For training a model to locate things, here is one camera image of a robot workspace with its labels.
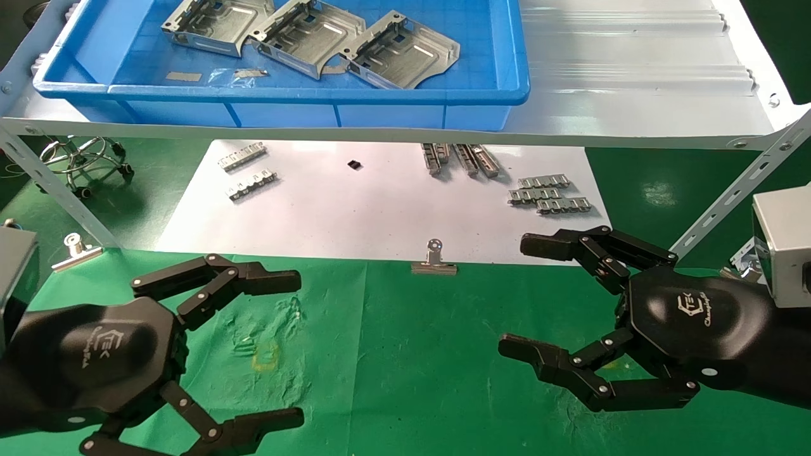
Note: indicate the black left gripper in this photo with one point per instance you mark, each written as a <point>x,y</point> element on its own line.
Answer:
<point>95,361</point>

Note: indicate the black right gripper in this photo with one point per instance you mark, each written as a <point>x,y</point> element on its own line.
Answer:
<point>697,323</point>

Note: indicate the green table cloth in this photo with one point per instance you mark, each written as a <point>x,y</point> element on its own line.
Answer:
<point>393,354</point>

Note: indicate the tiny black plastic piece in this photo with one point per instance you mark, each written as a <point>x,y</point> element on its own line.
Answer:
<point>355,164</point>

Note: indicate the blue plastic bin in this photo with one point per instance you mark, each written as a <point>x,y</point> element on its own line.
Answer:
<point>443,114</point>

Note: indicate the white metal shelf board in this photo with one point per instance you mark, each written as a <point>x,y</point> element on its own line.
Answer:
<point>633,76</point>

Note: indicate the black round seat stool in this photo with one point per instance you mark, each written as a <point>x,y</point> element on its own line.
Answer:
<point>84,163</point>

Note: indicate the small bent metal piece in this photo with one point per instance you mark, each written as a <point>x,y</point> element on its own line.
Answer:
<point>250,73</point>

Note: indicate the flat grey metal strip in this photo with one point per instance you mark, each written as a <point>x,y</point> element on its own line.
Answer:
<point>184,76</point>

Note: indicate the grey sheet metal chassis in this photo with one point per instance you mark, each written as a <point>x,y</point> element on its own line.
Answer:
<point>405,54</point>
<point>215,28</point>
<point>304,38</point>

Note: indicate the small silver metal bracket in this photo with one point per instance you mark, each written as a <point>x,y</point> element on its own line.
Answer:
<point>545,182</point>
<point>535,196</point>
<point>431,159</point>
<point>252,185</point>
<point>241,157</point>
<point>564,206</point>
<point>444,152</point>
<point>486,161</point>
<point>467,161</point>

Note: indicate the white perforated shelf post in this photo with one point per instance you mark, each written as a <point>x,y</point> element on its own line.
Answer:
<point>57,190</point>
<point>747,176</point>

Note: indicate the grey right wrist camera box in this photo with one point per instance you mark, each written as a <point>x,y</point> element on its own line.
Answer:
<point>785,247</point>

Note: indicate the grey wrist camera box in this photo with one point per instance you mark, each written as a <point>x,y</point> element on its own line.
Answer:
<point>16,278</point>
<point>785,247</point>

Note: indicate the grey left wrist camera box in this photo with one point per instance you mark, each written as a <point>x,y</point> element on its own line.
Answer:
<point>16,278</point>

